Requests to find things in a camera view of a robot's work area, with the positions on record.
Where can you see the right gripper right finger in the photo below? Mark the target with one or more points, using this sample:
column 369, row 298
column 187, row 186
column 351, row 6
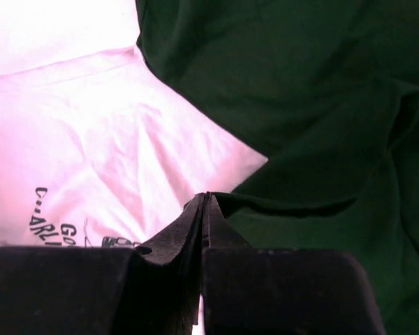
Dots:
column 249, row 290

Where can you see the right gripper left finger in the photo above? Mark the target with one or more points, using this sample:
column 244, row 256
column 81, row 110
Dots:
column 153, row 288

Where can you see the white green raglan t-shirt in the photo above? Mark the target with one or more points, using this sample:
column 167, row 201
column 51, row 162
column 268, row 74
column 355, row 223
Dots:
column 302, row 117

